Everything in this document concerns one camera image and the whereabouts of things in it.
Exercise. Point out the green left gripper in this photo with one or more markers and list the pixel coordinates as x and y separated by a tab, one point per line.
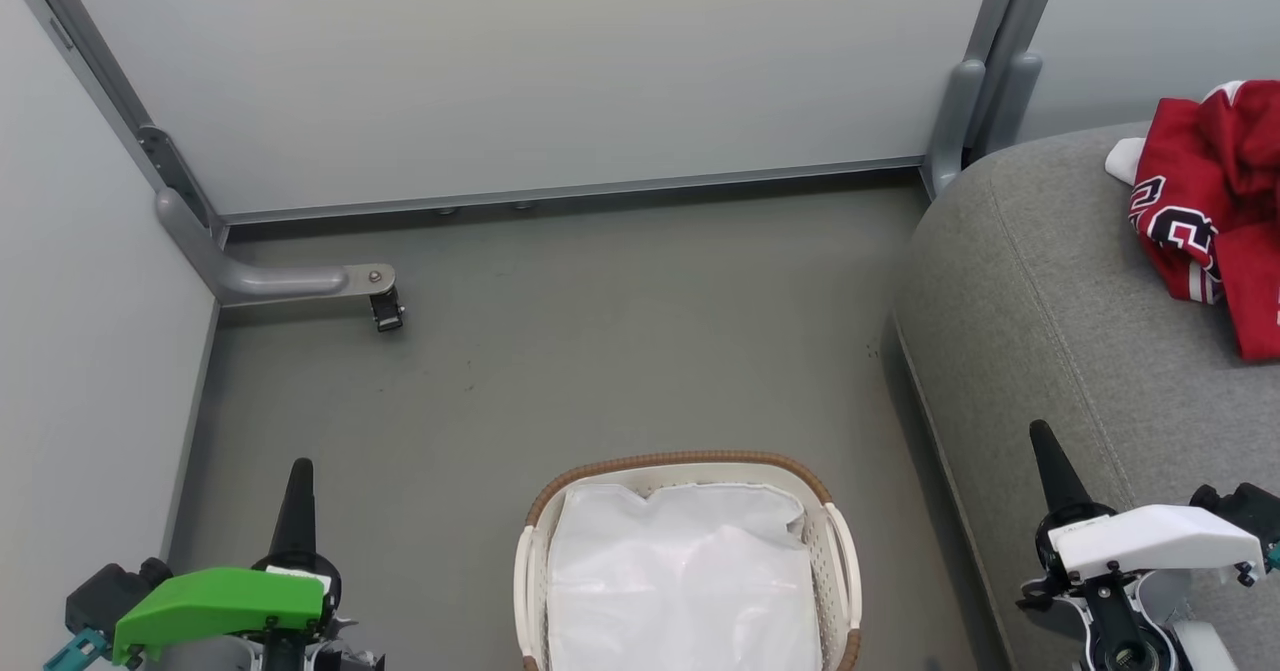
215	601

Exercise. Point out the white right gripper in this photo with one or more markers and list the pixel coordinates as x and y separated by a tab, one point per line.
1160	541

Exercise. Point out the red jersey black lettering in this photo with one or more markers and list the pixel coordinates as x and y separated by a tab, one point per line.
1190	181

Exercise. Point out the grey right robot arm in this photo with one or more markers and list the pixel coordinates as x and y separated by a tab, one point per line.
1150	631

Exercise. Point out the white woven-rim laundry basket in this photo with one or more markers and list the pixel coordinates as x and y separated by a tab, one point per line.
835	561

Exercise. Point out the white cloth basket liner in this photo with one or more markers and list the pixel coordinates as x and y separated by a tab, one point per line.
680	581

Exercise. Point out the grey fabric sofa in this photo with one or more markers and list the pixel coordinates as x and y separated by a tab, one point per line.
1040	331

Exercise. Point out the grey partition foot with caster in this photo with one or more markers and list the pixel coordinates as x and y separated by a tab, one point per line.
260	276

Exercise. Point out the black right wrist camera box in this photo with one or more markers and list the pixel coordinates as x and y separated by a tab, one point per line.
1245	511

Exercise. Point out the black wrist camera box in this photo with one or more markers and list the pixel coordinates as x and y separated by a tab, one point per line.
115	596
1245	511

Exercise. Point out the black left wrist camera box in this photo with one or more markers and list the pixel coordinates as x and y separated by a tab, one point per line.
115	596

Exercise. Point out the grey partition post beside sofa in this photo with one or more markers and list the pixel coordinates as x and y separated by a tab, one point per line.
985	71

